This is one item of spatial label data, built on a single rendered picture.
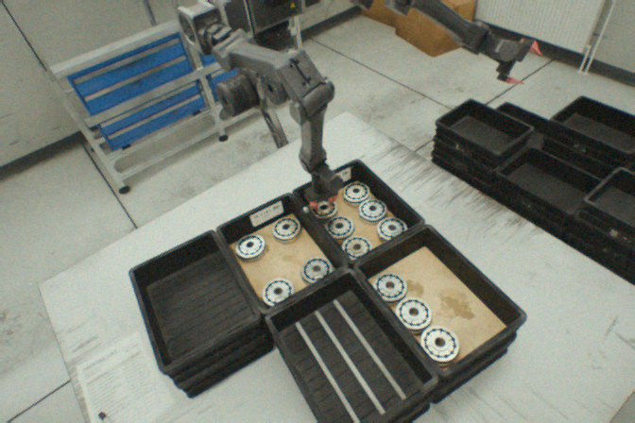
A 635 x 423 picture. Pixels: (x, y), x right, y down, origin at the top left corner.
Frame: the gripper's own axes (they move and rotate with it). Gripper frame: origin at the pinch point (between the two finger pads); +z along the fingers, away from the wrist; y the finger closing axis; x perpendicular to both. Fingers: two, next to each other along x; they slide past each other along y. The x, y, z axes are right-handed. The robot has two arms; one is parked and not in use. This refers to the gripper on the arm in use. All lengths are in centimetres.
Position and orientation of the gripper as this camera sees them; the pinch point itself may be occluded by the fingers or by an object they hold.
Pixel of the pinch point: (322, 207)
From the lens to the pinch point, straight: 150.5
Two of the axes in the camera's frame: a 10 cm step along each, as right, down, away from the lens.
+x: -4.8, -6.0, 6.4
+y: 8.7, -4.0, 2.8
